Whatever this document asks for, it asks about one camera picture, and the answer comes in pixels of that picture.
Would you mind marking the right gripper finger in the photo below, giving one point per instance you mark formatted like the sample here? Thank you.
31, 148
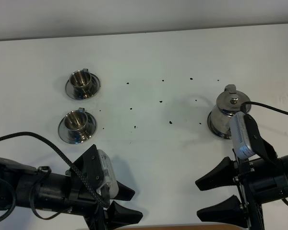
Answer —
221, 175
228, 212

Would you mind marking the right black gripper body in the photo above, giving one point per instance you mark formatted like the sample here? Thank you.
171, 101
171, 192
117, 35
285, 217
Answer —
257, 174

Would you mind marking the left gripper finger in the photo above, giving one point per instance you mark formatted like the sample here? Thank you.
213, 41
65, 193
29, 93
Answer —
118, 191
119, 216

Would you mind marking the stainless steel teapot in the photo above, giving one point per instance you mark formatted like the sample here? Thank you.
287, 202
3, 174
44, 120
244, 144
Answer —
229, 101

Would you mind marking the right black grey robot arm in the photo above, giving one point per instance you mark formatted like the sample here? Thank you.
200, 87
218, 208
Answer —
281, 179

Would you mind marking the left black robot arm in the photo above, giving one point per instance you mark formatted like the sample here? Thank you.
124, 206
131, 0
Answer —
41, 189

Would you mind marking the near stainless steel saucer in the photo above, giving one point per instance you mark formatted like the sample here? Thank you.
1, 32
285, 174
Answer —
72, 138

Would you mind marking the stainless steel saucer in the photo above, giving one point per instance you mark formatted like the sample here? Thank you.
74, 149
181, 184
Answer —
81, 94
72, 138

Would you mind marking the near stainless steel teacup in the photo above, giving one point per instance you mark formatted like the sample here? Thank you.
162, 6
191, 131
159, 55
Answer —
76, 121

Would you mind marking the stainless steel teacup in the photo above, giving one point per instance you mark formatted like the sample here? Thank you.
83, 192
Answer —
81, 81
76, 121

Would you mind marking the far stainless steel saucer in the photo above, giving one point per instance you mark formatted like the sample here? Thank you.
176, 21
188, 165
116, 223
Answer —
81, 94

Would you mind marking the far stainless steel teacup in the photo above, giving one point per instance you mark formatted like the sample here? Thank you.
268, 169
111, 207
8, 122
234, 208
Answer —
81, 81

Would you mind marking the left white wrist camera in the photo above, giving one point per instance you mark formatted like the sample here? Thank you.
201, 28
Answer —
109, 175

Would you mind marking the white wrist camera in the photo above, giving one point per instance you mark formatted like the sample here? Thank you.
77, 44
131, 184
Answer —
109, 175
239, 136

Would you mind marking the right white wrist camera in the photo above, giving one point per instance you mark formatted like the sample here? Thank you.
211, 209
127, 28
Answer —
239, 136

